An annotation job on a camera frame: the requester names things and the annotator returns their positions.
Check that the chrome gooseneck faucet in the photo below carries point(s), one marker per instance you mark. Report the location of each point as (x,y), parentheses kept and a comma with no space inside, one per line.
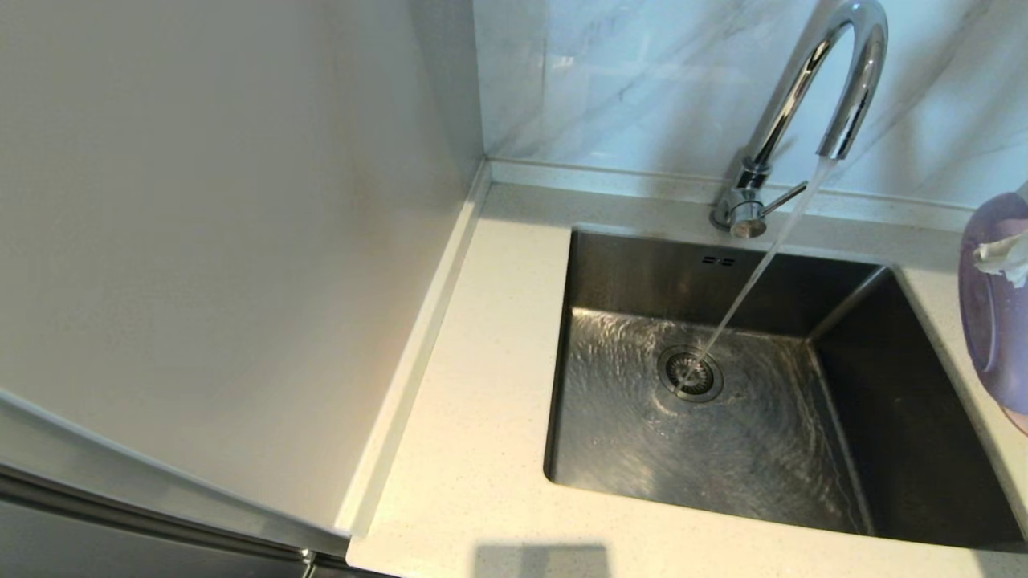
(803,72)

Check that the tall cabinet unit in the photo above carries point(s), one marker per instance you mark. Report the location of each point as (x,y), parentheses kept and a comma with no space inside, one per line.
(201,241)

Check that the round metal drain strainer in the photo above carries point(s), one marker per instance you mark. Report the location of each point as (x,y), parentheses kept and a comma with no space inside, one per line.
(689,373)

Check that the purple plastic plate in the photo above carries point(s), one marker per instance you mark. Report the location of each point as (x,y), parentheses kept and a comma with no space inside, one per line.
(1000,337)

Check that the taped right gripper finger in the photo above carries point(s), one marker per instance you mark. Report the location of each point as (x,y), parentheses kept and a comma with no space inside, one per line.
(1008,258)

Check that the stainless steel sink basin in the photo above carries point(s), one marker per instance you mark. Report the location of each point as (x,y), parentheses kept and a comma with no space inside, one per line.
(747,466)

